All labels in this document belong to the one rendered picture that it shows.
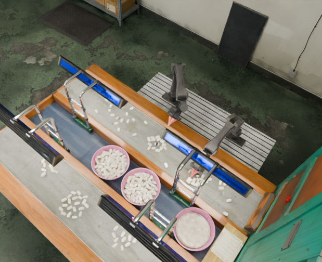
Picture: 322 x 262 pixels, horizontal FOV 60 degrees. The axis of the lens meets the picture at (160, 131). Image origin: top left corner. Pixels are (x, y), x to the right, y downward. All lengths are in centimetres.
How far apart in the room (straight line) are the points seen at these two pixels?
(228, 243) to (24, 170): 142
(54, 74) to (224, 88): 209
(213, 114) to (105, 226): 126
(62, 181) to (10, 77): 207
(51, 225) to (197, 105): 146
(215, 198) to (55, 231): 104
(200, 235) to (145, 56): 255
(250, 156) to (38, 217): 156
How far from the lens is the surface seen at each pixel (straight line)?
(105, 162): 204
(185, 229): 189
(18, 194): 205
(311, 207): 120
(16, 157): 221
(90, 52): 388
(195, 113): 238
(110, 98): 192
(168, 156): 205
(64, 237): 188
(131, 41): 401
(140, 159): 200
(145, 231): 148
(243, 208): 201
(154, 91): 248
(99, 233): 187
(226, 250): 187
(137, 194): 192
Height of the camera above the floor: 255
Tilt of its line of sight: 57 degrees down
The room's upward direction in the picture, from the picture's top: 7 degrees clockwise
